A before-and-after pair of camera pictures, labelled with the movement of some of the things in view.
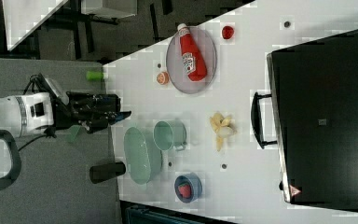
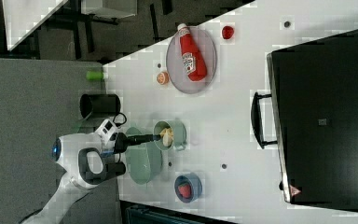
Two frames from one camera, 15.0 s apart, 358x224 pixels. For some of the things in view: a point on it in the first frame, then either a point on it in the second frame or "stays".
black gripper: x=92 y=111 → x=122 y=141
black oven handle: x=257 y=121 stays
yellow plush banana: x=224 y=128 → x=167 y=135
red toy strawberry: x=185 y=190 stays
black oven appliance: x=323 y=98 stays
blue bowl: x=187 y=187 stays
